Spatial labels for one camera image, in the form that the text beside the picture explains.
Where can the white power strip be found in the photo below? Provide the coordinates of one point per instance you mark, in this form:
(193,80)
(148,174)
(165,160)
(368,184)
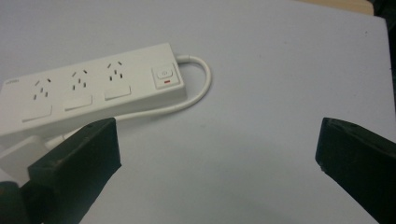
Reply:
(93,90)

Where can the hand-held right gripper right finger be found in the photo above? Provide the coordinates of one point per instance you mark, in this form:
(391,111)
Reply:
(358,155)

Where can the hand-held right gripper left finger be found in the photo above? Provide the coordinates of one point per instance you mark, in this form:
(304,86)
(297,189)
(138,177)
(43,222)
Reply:
(77,161)

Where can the white power plug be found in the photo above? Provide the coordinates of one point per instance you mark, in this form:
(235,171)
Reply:
(18,158)

